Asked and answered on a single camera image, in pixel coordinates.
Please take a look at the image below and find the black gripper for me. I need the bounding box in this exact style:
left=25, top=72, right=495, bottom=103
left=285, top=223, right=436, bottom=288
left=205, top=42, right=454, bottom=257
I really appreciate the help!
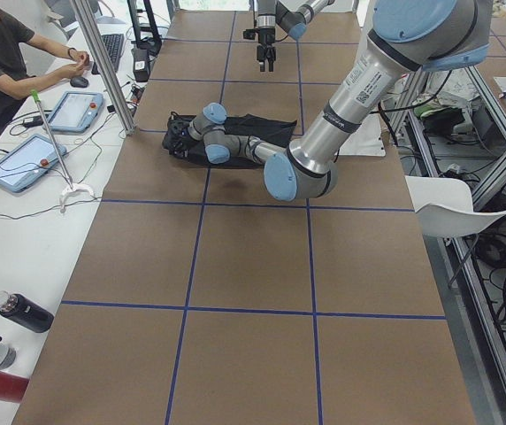
left=242, top=27, right=276, bottom=72
left=162, top=115, right=196, bottom=156

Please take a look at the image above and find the black graphic t-shirt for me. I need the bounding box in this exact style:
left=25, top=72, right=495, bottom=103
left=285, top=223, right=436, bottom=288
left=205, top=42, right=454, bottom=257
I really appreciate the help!
left=173, top=104, right=296, bottom=169

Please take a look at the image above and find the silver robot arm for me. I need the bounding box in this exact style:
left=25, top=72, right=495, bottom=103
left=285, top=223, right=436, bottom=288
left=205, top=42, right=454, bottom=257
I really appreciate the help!
left=163, top=0, right=493, bottom=201
left=242, top=0, right=334, bottom=72

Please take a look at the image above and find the far blue teach pendant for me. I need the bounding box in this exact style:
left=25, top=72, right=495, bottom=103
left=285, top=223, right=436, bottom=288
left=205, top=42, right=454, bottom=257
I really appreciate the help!
left=48, top=91, right=104, bottom=133

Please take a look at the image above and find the blue teach pendant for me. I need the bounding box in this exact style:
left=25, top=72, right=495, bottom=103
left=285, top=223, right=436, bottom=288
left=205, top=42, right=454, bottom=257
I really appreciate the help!
left=0, top=135, right=58, bottom=193
left=48, top=91, right=104, bottom=133

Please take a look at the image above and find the black computer mouse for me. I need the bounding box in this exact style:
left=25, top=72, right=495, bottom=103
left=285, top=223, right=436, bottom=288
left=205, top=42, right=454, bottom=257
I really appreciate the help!
left=70, top=76, right=89, bottom=89

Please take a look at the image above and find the black keyboard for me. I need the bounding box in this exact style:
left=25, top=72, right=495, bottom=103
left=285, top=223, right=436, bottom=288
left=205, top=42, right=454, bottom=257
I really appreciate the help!
left=101, top=34, right=125, bottom=73

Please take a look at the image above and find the grabber stick tool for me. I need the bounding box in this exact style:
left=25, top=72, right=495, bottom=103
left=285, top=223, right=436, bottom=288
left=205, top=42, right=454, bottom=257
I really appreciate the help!
left=31, top=89, right=95, bottom=213

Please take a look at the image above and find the near blue teach pendant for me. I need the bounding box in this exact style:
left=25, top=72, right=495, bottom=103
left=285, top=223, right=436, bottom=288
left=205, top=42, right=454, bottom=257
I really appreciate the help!
left=0, top=135, right=58, bottom=193

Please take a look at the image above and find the person at keyboard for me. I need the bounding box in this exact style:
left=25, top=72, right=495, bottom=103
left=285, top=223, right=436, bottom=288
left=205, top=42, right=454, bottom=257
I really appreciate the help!
left=0, top=9, right=90, bottom=129

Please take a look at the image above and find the black water bottle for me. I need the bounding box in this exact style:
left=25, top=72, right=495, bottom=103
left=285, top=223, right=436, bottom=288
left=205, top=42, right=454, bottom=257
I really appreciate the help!
left=0, top=290, right=54, bottom=333

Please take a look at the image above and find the white plastic chair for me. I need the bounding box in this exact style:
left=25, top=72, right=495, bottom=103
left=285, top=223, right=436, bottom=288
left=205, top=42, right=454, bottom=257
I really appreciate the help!
left=405, top=175, right=506, bottom=238

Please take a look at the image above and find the aluminium frame post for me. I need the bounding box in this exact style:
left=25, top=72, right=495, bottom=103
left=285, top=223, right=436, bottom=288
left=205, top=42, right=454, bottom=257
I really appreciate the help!
left=70, top=0, right=135, bottom=135

